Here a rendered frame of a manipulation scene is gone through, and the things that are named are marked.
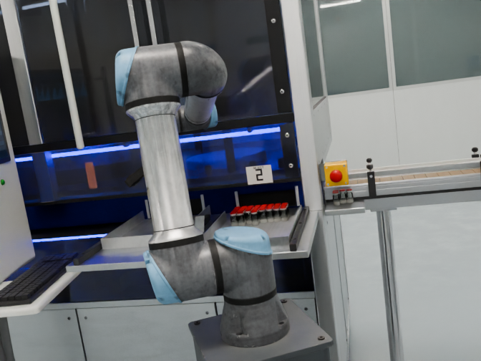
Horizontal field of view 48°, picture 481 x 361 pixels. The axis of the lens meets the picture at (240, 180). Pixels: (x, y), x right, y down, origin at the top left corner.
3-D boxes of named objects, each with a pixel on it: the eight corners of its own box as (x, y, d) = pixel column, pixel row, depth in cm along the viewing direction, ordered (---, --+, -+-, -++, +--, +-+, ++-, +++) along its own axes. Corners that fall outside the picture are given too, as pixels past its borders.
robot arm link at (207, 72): (232, 26, 113) (210, 99, 160) (180, 32, 111) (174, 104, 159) (243, 78, 111) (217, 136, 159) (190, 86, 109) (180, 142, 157)
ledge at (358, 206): (327, 205, 191) (326, 200, 190) (364, 202, 188) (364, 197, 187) (325, 215, 177) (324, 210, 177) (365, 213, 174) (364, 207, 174)
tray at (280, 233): (225, 220, 181) (224, 210, 181) (303, 215, 175) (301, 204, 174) (196, 254, 149) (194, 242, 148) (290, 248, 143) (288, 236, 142)
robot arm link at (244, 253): (283, 292, 112) (275, 229, 110) (220, 305, 110) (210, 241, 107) (269, 273, 124) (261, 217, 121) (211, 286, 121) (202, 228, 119)
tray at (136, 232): (143, 220, 200) (142, 210, 199) (210, 214, 194) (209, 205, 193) (102, 249, 167) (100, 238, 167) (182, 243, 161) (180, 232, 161)
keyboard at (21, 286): (45, 261, 190) (44, 255, 190) (83, 257, 189) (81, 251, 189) (-17, 309, 151) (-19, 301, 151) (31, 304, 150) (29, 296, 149)
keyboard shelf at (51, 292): (20, 269, 194) (18, 262, 194) (94, 261, 192) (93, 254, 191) (-57, 325, 150) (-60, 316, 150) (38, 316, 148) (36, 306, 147)
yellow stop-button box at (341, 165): (327, 182, 182) (325, 161, 180) (348, 180, 180) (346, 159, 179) (326, 187, 174) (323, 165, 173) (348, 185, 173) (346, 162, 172)
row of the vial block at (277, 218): (233, 223, 175) (232, 210, 175) (288, 219, 171) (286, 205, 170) (232, 225, 173) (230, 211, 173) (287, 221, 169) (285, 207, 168)
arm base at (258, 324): (300, 336, 113) (294, 291, 112) (231, 354, 109) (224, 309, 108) (275, 309, 128) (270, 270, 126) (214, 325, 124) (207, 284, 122)
